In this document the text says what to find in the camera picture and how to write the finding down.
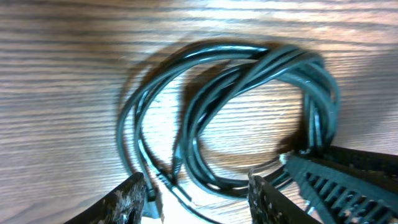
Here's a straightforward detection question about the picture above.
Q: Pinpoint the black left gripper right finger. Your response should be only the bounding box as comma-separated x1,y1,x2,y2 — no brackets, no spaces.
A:
248,175,320,224

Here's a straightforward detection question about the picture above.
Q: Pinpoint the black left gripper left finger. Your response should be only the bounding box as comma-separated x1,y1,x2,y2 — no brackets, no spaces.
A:
65,172,146,224

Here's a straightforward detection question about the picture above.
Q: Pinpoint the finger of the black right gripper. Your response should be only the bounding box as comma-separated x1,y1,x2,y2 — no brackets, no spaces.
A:
280,153,397,223
320,146,397,182

